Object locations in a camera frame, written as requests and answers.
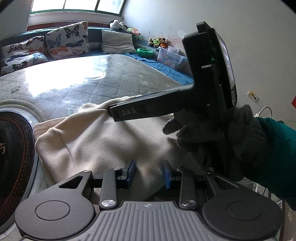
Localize cream beige garment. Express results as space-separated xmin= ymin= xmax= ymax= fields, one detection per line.
xmin=33 ymin=98 xmax=203 ymax=201

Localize window with green frame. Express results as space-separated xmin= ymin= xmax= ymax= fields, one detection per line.
xmin=30 ymin=0 xmax=126 ymax=16

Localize colourful plush toys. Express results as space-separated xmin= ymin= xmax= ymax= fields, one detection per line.
xmin=148 ymin=37 xmax=168 ymax=49

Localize round black induction cooktop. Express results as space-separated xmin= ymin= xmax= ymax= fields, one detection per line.
xmin=1 ymin=111 xmax=37 ymax=233

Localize white wall socket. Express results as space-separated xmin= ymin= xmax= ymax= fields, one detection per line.
xmin=247 ymin=90 xmax=259 ymax=103

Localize white power cable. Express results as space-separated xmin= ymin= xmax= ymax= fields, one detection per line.
xmin=254 ymin=105 xmax=280 ymax=122

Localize teal sleeved right forearm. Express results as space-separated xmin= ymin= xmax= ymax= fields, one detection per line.
xmin=240 ymin=116 xmax=296 ymax=212

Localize plain grey cushion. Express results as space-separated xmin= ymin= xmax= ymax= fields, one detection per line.
xmin=101 ymin=30 xmax=136 ymax=54

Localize butterfly pillow standing upright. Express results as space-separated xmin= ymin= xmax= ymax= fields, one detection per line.
xmin=45 ymin=21 xmax=90 ymax=59

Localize panda plush toy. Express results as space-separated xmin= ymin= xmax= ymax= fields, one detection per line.
xmin=109 ymin=19 xmax=127 ymax=31

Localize black gloved right hand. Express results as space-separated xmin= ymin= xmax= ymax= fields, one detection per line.
xmin=163 ymin=104 xmax=273 ymax=181

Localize butterfly pillow lying flat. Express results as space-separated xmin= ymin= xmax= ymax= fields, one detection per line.
xmin=1 ymin=36 xmax=48 ymax=75

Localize green plastic bowl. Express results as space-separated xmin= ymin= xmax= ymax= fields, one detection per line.
xmin=137 ymin=48 xmax=154 ymax=58

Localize clear plastic storage box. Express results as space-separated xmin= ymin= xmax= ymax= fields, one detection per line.
xmin=157 ymin=47 xmax=187 ymax=70

